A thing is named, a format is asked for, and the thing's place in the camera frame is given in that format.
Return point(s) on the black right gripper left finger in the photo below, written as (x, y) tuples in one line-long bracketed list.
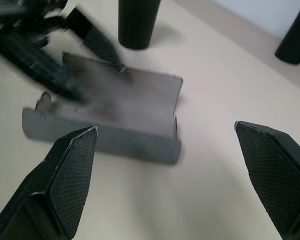
[(65, 180)]

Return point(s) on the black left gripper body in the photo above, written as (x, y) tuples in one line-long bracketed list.
[(17, 15)]

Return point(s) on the grey folded cloth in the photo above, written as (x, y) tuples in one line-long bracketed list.
[(130, 107)]

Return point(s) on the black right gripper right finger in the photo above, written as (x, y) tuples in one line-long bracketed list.
[(275, 175)]

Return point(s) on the black tapered cup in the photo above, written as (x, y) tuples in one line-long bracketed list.
[(136, 22), (296, 42)]

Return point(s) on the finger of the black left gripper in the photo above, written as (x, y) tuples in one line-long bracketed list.
[(37, 65), (95, 37)]

